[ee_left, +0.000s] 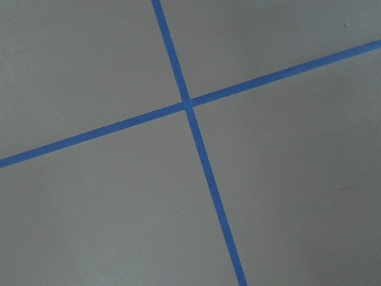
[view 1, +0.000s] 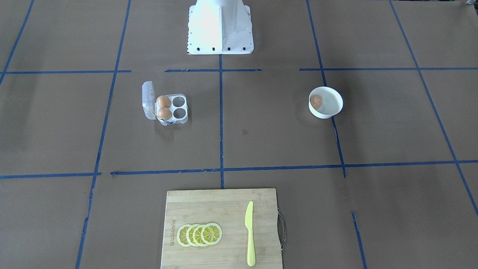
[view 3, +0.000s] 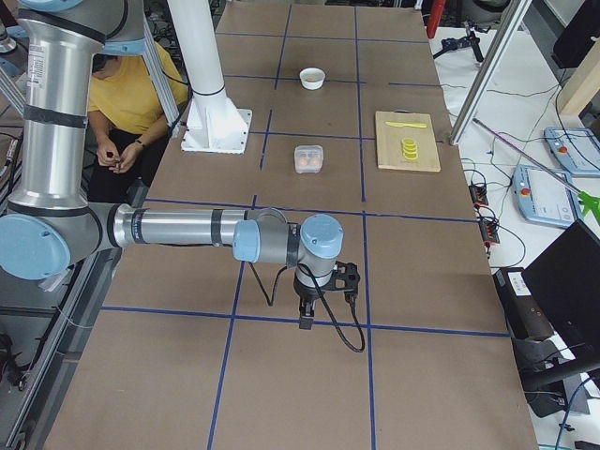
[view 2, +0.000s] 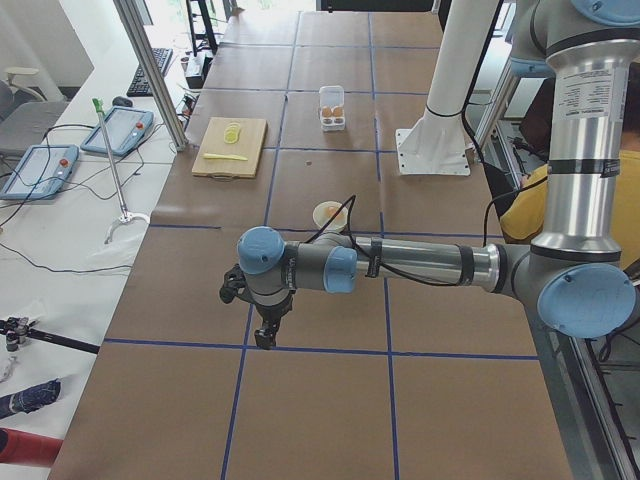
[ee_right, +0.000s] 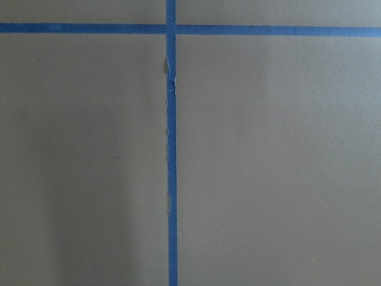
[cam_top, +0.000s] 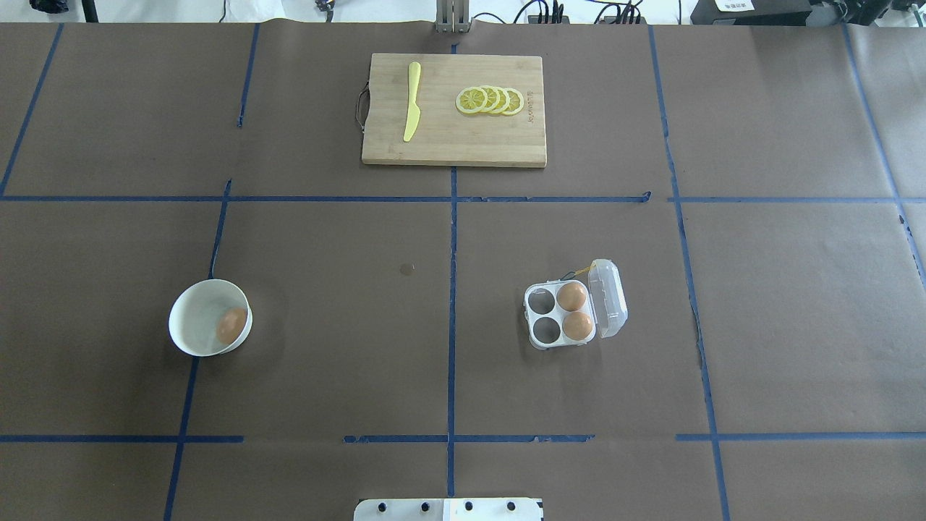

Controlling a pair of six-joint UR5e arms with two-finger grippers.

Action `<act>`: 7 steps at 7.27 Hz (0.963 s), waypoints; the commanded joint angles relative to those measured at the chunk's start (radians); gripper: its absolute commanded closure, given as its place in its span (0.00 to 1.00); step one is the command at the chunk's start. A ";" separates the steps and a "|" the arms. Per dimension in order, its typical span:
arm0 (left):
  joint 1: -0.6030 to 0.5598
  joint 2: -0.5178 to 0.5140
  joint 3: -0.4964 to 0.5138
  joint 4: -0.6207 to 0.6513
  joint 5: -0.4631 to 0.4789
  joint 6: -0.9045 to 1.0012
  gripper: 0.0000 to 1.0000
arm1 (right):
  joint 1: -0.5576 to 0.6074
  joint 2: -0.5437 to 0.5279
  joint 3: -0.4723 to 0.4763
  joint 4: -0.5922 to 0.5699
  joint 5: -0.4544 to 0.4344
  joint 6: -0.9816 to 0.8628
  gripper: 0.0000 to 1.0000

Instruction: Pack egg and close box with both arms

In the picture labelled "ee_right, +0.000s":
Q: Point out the brown paper table cover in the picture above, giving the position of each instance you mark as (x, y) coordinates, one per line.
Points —
(278, 147)

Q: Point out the blue tape strip lengthwise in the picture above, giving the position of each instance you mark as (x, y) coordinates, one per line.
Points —
(171, 142)

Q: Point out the blue tape strip crosswise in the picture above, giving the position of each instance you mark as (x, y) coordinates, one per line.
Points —
(190, 29)

